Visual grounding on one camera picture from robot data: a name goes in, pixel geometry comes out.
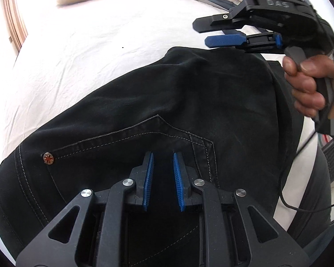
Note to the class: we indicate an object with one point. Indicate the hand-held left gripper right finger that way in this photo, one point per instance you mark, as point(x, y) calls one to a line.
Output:
point(179, 183)

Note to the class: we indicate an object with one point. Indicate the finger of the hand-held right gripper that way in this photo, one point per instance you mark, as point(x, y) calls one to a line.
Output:
point(211, 23)
point(225, 40)

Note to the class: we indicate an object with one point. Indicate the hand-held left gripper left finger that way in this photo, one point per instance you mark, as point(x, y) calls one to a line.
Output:
point(148, 183)

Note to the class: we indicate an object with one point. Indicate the black denim pants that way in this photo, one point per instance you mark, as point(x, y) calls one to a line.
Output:
point(169, 97)

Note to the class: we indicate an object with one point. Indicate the person's right hand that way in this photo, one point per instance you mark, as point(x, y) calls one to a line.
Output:
point(306, 89)

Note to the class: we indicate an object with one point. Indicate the bed with white sheet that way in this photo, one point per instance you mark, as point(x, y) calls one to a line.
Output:
point(94, 39)

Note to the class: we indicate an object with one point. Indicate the person's grey clothed leg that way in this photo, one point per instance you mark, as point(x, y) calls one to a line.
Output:
point(311, 189)

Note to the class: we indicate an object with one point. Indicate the beige curtain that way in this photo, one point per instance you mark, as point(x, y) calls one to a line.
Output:
point(15, 14)

